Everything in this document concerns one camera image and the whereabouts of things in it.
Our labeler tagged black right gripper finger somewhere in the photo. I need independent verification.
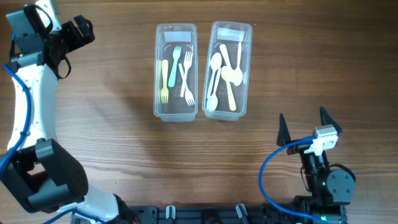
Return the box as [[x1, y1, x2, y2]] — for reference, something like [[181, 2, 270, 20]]
[[320, 106, 343, 134], [276, 113, 292, 146]]

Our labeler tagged white plastic fork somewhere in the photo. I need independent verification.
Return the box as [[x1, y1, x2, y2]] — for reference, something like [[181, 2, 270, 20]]
[[180, 51, 193, 97], [178, 63, 195, 106]]

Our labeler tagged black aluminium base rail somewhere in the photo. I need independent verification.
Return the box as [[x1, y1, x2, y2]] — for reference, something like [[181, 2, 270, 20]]
[[70, 202, 348, 224]]

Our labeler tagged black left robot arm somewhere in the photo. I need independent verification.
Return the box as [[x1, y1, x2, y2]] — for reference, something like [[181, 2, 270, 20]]
[[1, 5, 177, 223]]

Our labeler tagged clear plastic container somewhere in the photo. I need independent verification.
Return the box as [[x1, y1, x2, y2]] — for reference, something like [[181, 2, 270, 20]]
[[153, 23, 198, 122], [202, 21, 252, 121]]

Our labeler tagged yellow plastic fork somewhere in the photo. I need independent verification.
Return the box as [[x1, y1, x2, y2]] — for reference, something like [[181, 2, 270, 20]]
[[160, 60, 169, 104]]

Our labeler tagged white plastic spoon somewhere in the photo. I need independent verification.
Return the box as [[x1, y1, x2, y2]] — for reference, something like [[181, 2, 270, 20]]
[[207, 52, 222, 98], [220, 44, 235, 83], [206, 68, 221, 111], [233, 42, 243, 86]]

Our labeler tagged clear left plastic container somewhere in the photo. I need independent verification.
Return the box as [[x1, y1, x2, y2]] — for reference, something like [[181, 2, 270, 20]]
[[153, 23, 198, 122]]

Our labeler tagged clear right plastic container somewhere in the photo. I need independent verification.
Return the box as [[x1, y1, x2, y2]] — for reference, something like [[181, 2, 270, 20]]
[[202, 21, 252, 121]]

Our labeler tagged light blue plastic fork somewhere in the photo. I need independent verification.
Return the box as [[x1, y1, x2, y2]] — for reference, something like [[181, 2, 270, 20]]
[[168, 46, 182, 88]]

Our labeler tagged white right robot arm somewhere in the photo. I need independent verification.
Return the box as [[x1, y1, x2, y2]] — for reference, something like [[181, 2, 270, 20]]
[[287, 107, 356, 223]]

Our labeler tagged yellow plastic spoon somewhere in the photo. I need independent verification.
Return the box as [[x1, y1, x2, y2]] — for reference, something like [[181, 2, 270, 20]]
[[221, 66, 236, 111]]

